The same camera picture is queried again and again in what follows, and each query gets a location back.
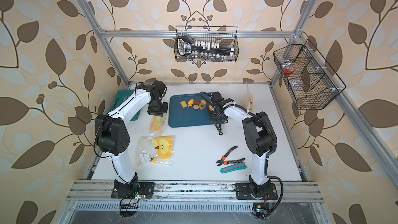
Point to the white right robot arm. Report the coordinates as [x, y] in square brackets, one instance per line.
[259, 134]

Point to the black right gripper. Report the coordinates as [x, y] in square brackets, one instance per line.
[211, 113]

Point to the red item in basket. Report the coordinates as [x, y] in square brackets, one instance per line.
[289, 70]

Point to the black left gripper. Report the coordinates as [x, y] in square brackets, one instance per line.
[164, 111]

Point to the black wire basket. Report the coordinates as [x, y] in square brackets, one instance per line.
[226, 35]
[315, 82]

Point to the black socket set holder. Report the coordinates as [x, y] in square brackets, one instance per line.
[190, 46]

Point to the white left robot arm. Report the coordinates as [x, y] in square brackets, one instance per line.
[111, 135]

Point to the black tongs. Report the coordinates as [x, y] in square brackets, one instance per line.
[218, 122]

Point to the black wire basket right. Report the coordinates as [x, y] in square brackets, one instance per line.
[315, 82]

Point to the stack of duck bags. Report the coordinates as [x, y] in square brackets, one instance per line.
[155, 150]

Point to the black wire basket back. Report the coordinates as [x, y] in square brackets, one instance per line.
[226, 35]

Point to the teal utility knife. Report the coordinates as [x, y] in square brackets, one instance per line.
[234, 167]

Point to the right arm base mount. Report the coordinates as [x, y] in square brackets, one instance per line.
[266, 192]

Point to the clear resealable duck bag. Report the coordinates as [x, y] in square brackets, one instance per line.
[249, 101]

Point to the dark blue tray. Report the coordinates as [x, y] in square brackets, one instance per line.
[187, 117]

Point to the ring cookie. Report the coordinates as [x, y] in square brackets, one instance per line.
[202, 105]

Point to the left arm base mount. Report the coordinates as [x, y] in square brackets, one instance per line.
[130, 194]

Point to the green plastic tool case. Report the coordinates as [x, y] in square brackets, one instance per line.
[120, 98]

